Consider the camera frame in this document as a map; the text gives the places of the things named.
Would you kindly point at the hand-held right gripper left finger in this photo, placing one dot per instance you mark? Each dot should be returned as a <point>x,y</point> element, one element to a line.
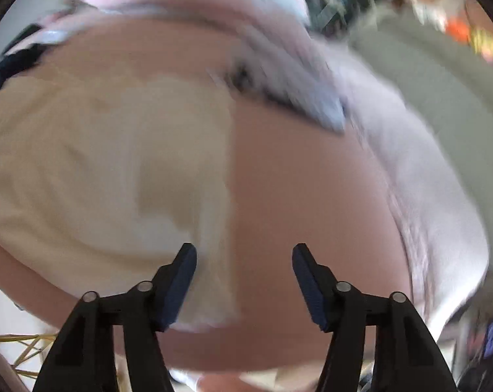
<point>181,284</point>

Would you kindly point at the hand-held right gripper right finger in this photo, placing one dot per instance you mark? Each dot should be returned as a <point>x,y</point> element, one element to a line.
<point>308,288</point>

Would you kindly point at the cream and red t-shirt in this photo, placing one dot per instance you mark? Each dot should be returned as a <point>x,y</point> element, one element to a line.
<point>87,163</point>

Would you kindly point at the pink bed sheet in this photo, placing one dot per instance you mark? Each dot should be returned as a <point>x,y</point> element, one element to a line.
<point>303,196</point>

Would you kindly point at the pale crumpled blanket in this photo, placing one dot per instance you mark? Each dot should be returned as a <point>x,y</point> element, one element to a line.
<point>426,196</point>

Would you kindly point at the white lilac striped garment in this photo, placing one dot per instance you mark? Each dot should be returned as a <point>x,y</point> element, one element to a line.
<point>307,90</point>

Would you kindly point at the navy white striped garment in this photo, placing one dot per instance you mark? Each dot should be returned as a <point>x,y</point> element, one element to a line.
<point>254,83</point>

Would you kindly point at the grey-green sofa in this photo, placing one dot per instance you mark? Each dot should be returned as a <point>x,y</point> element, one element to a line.
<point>446,102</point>

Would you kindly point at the navy blue garment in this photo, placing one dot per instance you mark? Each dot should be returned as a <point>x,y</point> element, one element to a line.
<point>13,69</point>

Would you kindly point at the orange and yellow toys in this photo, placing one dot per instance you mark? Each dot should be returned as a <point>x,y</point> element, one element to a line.
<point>475,41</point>

